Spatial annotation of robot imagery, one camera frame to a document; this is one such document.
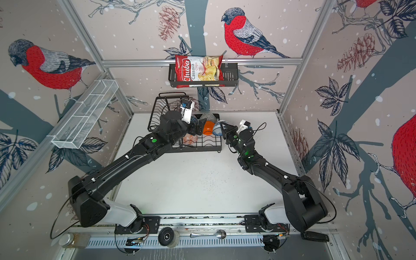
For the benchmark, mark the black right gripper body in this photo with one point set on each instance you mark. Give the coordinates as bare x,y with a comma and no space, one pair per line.
231,137

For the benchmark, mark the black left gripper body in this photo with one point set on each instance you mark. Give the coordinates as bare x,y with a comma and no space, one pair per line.
192,130

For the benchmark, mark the black wire dish rack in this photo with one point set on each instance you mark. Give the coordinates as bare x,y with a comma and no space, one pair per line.
171,101

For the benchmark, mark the red orange patterned bowl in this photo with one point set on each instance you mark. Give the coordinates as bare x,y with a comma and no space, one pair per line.
190,139

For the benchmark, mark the blue floral white bowl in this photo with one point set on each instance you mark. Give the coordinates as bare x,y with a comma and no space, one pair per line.
217,129

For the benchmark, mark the orange plastic bowl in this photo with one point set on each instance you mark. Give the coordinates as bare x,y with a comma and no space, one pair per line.
208,128

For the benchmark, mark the green patterned bowl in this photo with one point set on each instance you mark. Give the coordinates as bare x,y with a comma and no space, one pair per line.
208,117

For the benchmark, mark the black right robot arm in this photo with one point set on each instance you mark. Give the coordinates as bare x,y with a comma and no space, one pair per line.
302,201

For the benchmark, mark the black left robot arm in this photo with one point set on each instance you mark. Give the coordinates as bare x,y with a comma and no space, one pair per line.
87,195

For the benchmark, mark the red cassava chips bag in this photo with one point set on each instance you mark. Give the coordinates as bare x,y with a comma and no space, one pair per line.
190,69

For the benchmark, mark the metal spoon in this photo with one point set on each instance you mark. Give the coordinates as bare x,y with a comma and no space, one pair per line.
220,234

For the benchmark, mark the black remote device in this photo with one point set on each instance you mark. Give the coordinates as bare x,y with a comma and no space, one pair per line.
315,236

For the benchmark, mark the glass jar metal lid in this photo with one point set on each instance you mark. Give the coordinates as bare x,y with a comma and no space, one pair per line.
74,240

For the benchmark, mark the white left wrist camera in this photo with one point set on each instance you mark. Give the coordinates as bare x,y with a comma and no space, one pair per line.
186,110

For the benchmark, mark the dark wall shelf basket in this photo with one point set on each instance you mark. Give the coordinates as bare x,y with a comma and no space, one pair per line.
229,70

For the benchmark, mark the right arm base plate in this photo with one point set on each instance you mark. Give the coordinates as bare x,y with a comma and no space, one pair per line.
253,224

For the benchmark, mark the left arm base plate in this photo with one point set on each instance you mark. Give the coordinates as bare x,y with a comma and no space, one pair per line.
143,225

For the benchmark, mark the white wire mesh basket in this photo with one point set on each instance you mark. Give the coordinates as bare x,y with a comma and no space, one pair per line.
87,112

